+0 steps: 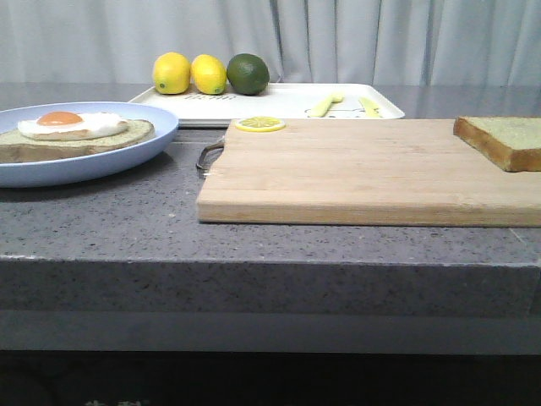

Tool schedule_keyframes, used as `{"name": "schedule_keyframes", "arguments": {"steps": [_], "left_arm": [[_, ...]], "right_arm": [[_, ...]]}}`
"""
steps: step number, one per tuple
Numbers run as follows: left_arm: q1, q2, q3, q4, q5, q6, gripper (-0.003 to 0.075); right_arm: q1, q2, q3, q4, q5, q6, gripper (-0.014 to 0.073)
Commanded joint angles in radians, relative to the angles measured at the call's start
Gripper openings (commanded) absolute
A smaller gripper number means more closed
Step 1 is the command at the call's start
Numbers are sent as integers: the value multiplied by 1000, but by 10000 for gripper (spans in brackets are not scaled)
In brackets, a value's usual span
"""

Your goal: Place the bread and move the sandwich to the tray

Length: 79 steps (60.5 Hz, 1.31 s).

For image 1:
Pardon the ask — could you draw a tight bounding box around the bread slice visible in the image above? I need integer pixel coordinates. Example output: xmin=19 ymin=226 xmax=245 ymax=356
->
xmin=1 ymin=119 xmax=155 ymax=164
xmin=453 ymin=116 xmax=540 ymax=173

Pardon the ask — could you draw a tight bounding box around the light blue plate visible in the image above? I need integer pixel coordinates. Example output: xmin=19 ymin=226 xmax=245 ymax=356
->
xmin=1 ymin=101 xmax=179 ymax=188

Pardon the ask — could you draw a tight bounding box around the white serving tray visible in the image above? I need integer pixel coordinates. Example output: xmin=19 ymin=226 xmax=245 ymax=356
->
xmin=131 ymin=83 xmax=405 ymax=128

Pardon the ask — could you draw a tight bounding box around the lemon slice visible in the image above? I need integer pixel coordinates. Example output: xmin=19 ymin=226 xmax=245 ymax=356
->
xmin=234 ymin=116 xmax=286 ymax=132

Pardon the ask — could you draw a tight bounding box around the green lime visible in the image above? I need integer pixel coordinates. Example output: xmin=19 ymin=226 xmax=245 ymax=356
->
xmin=227 ymin=53 xmax=270 ymax=96

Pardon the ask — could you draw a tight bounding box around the wooden cutting board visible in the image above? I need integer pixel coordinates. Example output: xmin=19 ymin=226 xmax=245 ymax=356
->
xmin=196 ymin=119 xmax=540 ymax=227

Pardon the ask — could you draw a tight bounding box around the right yellow lemon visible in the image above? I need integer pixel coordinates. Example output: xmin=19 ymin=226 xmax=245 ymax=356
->
xmin=191 ymin=54 xmax=227 ymax=95

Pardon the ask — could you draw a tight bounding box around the yellow lemon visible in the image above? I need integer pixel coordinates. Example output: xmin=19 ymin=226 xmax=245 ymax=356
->
xmin=152 ymin=52 xmax=191 ymax=95
xmin=191 ymin=54 xmax=227 ymax=95

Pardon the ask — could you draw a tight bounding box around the left yellow lemon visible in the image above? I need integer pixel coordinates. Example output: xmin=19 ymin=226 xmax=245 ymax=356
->
xmin=152 ymin=52 xmax=191 ymax=95

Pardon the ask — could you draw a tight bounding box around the grey curtain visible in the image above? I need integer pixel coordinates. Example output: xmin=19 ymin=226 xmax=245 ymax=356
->
xmin=1 ymin=1 xmax=540 ymax=86

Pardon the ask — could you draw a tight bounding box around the fried egg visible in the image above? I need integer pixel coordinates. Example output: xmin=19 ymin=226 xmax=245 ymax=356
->
xmin=17 ymin=111 xmax=128 ymax=140

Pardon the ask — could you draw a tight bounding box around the metal cutting board handle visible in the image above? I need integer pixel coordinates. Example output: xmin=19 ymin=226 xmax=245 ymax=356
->
xmin=195 ymin=140 xmax=225 ymax=171

